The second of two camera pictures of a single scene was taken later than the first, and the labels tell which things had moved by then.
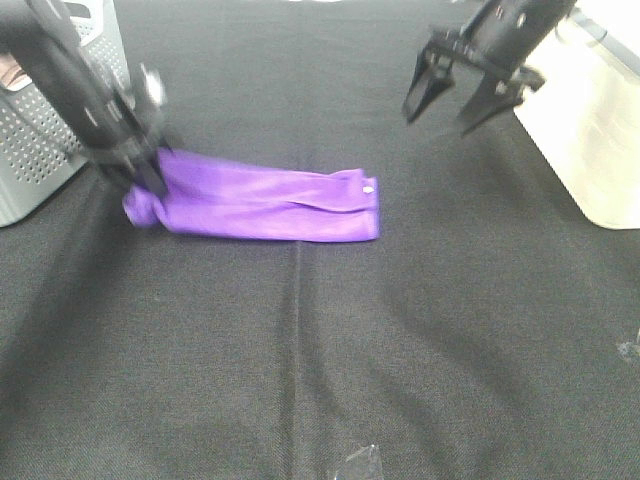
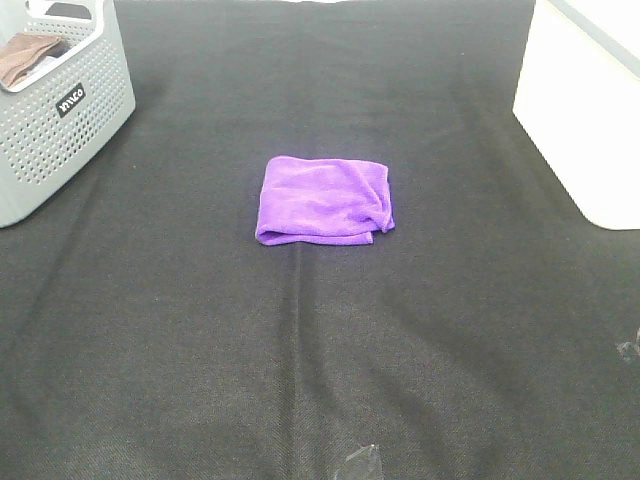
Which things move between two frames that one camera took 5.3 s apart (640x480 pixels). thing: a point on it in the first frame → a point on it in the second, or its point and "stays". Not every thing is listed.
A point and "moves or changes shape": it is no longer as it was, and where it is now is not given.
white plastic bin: (586, 115) stays
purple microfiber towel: (235, 198) moves or changes shape
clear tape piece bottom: (366, 462) stays
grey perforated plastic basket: (38, 152) stays
